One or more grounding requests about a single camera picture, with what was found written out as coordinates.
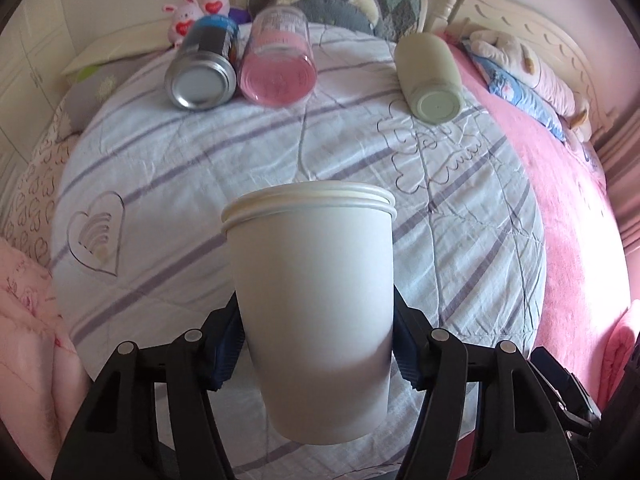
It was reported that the white paper cup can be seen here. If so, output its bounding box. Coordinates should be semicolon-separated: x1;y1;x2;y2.
221;181;397;445

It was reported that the pale green cup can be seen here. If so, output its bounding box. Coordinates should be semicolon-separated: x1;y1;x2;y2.
394;32;464;125

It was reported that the pink floral quilt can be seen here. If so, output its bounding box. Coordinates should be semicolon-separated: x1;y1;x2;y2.
1;240;90;479

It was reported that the pink fleece blanket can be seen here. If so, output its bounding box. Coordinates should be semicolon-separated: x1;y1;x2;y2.
450;42;631;406

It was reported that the striped white quilt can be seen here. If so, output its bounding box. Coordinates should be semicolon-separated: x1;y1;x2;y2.
49;22;548;480

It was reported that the heart patterned sheet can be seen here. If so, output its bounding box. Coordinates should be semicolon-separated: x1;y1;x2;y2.
1;99;79;268

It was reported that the grey flower pillow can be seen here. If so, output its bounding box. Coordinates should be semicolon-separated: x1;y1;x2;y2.
54;54;152;141

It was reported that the blue cartoon pillow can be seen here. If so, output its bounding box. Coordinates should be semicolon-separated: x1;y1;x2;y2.
461;40;566;143

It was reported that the blue metal can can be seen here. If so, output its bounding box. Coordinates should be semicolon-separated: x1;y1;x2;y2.
165;14;239;110

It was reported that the pink glass jar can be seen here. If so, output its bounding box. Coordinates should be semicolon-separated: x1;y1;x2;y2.
239;6;317;107

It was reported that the white dog plush toy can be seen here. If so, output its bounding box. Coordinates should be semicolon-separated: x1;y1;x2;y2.
469;29;589;130

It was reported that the white wardrobe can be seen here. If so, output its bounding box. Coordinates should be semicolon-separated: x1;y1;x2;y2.
1;0;75;195

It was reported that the purple cloth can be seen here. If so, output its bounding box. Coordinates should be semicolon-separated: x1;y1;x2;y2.
229;6;252;25

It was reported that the cream wooden headboard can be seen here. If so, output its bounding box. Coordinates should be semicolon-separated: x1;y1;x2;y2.
423;0;620;140

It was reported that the grey cat plush pillow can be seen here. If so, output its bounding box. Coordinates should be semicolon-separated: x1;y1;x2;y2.
273;0;382;36

